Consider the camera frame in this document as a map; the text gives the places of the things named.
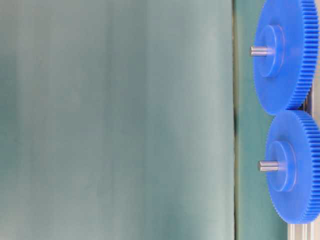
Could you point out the aluminium extrusion rail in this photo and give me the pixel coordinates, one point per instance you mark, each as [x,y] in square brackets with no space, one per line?
[309,231]

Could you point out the steel shaft under large gear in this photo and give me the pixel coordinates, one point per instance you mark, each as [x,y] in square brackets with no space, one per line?
[261,51]

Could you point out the small blue gear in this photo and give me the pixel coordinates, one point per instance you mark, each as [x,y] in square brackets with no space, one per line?
[294,142]

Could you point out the steel shaft under small gear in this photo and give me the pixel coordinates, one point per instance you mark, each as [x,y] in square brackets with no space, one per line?
[270,166]

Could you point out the large blue gear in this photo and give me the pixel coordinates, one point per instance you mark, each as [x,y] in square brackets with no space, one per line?
[289,29]

